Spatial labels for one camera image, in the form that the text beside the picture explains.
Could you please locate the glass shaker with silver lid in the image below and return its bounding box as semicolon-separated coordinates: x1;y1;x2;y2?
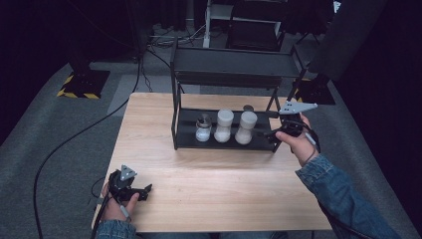
194;113;213;143

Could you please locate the black two-tier metal rack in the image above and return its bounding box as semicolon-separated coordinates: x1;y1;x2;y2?
169;37;308;153

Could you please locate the bundle of floor cables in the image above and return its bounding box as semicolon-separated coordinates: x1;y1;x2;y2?
147;23;207;48

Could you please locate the person's right hand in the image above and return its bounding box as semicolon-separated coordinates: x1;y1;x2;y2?
275;113;321;167

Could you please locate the yellow-black striped stand base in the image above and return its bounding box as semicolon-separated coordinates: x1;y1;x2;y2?
293;78;336;106
56;69;111;100

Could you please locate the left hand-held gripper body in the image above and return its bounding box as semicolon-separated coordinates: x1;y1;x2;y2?
108;164;140;202

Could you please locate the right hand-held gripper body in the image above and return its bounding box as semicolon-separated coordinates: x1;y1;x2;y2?
279;101;318;137

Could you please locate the thin black cable loop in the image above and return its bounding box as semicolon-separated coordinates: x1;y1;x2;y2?
91;176;107;199

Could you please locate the thick black floor cable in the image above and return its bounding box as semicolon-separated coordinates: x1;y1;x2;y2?
32;49;143;239

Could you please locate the white grinder jar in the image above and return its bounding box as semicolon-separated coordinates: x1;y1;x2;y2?
234;111;259;145
213;109;235;144

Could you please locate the grey panel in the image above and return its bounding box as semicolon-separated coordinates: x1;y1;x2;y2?
307;0;389;83

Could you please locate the left hand-held gripper cable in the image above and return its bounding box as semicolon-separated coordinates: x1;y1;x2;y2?
91;195;113;239

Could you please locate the white metal stand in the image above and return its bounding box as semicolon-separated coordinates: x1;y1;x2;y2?
202;0;233;49

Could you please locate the person's left hand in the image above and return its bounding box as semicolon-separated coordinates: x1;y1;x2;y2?
99;183;140;223

